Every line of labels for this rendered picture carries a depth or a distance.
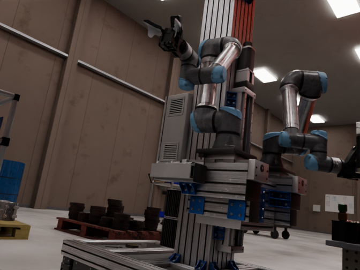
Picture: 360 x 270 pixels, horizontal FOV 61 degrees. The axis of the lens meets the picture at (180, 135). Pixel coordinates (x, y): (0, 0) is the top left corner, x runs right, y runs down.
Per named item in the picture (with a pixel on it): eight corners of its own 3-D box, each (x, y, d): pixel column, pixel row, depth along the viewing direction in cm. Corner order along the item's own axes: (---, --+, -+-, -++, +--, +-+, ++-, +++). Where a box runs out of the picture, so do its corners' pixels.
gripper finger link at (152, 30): (140, 30, 123) (160, 40, 127) (144, 17, 124) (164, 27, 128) (137, 33, 126) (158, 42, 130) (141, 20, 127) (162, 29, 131)
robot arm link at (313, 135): (306, 127, 145) (305, 150, 143) (330, 130, 144) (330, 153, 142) (300, 132, 153) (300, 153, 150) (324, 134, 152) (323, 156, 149)
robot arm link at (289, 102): (279, 64, 168) (283, 139, 142) (300, 65, 167) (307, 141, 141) (275, 78, 178) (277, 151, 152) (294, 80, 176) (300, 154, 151)
